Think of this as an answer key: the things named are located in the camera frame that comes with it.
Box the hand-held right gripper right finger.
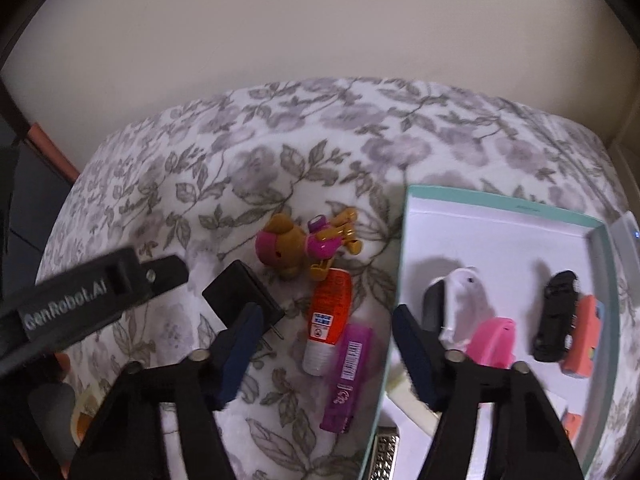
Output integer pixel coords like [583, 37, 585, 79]
[391, 304, 586, 480]

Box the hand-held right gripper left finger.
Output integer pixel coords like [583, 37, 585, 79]
[67, 302, 266, 480]

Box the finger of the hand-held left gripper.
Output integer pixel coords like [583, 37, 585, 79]
[142, 255, 190, 293]

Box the black charger block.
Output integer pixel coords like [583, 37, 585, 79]
[201, 260, 287, 341]

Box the pink band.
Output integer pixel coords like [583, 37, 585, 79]
[462, 316, 517, 368]

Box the gold black patterned hair clip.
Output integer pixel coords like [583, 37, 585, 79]
[372, 432, 401, 480]

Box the teal box with white inside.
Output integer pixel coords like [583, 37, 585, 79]
[360, 184, 621, 480]

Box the black toy car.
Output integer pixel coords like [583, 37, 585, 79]
[531, 270, 581, 362]

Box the blue and orange toy block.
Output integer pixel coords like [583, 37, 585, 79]
[560, 294, 607, 378]

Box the orange and white tube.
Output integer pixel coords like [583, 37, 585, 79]
[301, 267, 353, 376]

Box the cream round object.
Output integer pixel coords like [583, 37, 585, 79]
[70, 387, 108, 446]

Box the floral printed blanket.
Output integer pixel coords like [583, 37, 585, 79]
[35, 77, 631, 480]

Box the dark cabinet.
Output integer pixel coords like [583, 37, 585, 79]
[0, 80, 76, 271]

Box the orange-red board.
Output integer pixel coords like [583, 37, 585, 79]
[27, 122, 81, 183]

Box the orange eraser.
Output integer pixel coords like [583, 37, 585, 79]
[561, 411, 585, 443]

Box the white device with blue light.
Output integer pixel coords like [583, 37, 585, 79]
[611, 210, 640, 281]

